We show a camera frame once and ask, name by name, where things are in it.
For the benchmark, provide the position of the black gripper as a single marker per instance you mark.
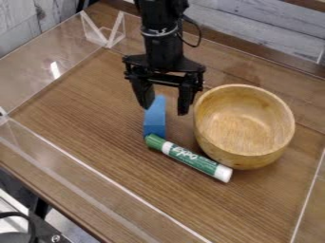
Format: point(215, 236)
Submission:
point(185, 75)

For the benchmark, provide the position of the blue rectangular block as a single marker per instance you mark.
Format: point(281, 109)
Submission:
point(154, 118)

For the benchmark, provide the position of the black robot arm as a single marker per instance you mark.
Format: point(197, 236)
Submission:
point(166, 29)

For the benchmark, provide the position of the brown wooden bowl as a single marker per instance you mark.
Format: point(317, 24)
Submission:
point(243, 125)

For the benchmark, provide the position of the green Expo marker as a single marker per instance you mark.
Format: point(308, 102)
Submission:
point(205, 165)

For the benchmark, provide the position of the clear acrylic corner bracket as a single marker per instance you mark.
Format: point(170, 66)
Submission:
point(104, 37)

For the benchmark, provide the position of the clear acrylic front wall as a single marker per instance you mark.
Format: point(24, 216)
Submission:
point(115, 214)

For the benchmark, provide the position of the black stand with cable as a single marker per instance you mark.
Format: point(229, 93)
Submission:
point(23, 212)

